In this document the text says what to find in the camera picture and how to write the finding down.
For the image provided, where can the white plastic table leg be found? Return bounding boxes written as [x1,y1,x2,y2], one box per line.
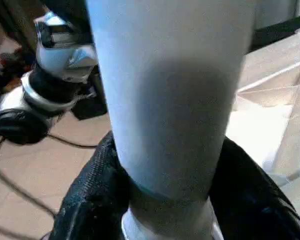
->
[85,0,257,240]

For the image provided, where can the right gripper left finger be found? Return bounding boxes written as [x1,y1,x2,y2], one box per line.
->
[49,132,133,240]

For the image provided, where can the white plastic table top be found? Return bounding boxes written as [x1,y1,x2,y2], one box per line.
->
[224,25,300,206]

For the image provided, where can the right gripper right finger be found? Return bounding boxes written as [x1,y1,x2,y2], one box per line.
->
[209,137,300,240]

